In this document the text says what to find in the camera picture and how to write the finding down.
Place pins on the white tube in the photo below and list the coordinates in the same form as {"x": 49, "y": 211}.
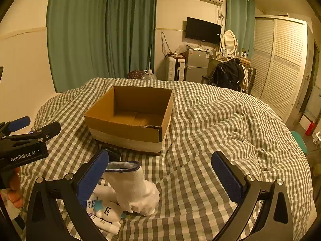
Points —
{"x": 105, "y": 224}

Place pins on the wide green curtain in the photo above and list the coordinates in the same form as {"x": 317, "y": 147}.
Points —
{"x": 87, "y": 30}

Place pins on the dressing table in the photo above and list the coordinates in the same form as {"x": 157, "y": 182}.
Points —
{"x": 214, "y": 62}

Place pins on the white plush toy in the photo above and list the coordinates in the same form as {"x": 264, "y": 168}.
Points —
{"x": 107, "y": 209}

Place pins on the silver fridge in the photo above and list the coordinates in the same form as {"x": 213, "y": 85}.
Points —
{"x": 196, "y": 65}

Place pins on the white suitcase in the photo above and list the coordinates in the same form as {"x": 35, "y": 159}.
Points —
{"x": 175, "y": 67}

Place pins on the large clear water bottle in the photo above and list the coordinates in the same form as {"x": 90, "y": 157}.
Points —
{"x": 149, "y": 75}

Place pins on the narrow green curtain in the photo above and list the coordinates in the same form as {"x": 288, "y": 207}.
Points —
{"x": 238, "y": 17}

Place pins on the red fire extinguisher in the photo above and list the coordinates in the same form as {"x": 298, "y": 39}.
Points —
{"x": 309, "y": 128}

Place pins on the wooden chair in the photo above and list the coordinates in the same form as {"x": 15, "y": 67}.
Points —
{"x": 250, "y": 80}

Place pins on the white louvred wardrobe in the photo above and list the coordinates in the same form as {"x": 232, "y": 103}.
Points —
{"x": 278, "y": 62}

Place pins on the clear plastic bag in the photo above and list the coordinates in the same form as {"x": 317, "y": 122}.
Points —
{"x": 181, "y": 49}

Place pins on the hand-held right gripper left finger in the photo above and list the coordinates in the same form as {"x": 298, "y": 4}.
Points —
{"x": 95, "y": 178}

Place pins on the grey checked blanket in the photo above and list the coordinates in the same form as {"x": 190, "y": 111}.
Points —
{"x": 213, "y": 135}

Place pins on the black jacket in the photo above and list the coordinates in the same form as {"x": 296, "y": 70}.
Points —
{"x": 228, "y": 74}

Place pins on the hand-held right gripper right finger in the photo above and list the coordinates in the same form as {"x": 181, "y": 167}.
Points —
{"x": 228, "y": 180}

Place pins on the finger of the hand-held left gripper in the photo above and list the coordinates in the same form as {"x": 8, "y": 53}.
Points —
{"x": 18, "y": 123}
{"x": 47, "y": 130}

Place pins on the person's left hand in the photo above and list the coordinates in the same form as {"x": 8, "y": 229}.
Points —
{"x": 15, "y": 183}

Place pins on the teal stool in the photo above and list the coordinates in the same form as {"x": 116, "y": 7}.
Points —
{"x": 299, "y": 140}

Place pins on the white sock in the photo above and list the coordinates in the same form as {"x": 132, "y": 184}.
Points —
{"x": 135, "y": 188}

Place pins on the black wall television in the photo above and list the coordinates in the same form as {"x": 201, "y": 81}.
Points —
{"x": 203, "y": 30}

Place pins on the floral bag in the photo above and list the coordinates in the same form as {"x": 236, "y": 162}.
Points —
{"x": 136, "y": 74}

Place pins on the white oval mirror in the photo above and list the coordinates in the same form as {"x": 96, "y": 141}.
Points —
{"x": 229, "y": 40}

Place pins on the dark cloth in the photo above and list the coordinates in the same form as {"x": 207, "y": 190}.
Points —
{"x": 112, "y": 153}

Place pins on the white pole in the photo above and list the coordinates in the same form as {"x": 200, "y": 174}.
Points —
{"x": 150, "y": 57}

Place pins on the brown cardboard box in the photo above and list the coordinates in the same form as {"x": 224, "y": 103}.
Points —
{"x": 120, "y": 128}

